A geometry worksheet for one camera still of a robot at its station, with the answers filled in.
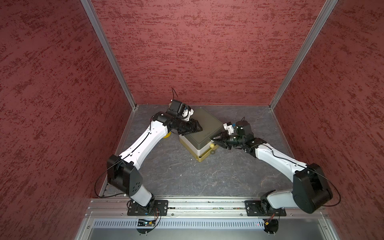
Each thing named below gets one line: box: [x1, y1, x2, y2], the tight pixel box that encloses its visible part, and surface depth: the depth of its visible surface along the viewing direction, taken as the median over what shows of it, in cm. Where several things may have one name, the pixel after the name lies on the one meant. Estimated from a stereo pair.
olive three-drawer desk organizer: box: [178, 107, 225, 162], surface depth 83 cm
